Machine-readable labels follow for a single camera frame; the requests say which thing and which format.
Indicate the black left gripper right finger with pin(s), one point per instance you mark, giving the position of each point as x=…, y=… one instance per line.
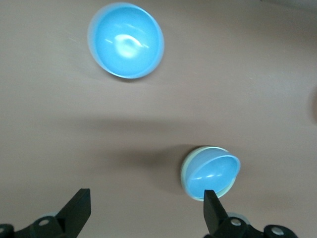
x=218, y=223

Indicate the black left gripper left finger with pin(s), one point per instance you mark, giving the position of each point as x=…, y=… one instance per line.
x=71, y=218

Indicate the green plastic bowl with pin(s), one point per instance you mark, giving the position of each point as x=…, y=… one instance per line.
x=183, y=173

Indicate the brown table cover sheet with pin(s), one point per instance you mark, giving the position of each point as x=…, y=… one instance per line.
x=74, y=119

